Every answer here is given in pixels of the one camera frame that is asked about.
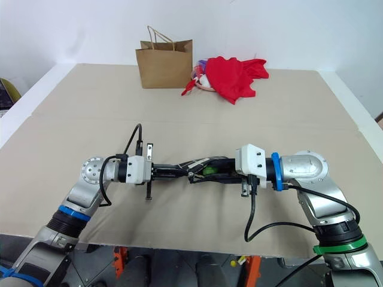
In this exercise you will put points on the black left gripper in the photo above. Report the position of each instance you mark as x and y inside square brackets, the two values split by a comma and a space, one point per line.
[154, 172]

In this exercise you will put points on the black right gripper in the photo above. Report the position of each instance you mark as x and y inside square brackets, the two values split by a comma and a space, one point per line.
[244, 186]

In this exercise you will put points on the green highlighter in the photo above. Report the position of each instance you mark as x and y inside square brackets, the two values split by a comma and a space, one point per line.
[209, 171]

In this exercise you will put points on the black checkered zipper pouch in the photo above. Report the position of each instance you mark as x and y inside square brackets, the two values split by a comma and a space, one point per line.
[194, 164]

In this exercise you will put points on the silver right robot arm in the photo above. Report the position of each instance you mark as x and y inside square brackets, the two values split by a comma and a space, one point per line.
[314, 206]

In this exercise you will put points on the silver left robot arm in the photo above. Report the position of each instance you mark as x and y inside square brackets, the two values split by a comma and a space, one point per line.
[80, 197]

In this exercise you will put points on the white and purple items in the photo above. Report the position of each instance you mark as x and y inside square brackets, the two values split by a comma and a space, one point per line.
[205, 87]

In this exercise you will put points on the red ribbon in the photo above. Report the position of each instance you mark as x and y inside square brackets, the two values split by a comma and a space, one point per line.
[188, 89]

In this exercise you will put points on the yellow tag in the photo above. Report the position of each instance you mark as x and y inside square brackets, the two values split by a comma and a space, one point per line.
[237, 261]

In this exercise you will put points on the white plastic cup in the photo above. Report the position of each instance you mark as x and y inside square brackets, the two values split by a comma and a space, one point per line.
[204, 80]

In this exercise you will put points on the red cloth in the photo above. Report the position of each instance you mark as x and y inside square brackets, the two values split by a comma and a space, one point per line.
[230, 77]

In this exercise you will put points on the beige table cover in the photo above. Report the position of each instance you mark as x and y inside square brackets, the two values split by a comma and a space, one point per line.
[89, 119]

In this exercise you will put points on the brown paper bag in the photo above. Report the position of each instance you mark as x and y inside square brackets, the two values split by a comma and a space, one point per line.
[164, 68]

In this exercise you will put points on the orange table leg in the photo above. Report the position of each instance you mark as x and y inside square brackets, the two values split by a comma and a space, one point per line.
[252, 272]
[120, 263]

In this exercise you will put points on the dark rounded shape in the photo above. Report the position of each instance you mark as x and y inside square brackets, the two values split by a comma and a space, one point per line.
[134, 272]

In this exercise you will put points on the purple plastic cup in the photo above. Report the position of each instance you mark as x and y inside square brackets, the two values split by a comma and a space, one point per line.
[201, 64]

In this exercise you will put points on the olive chair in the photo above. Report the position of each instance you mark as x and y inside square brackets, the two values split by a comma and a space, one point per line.
[9, 92]

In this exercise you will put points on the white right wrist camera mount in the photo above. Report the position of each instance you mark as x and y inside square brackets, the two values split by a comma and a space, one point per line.
[249, 161]

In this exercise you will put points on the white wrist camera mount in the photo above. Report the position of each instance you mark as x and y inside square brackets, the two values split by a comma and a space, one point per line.
[136, 169]
[249, 161]

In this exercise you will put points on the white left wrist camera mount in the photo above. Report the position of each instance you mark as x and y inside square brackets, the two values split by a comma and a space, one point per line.
[136, 169]

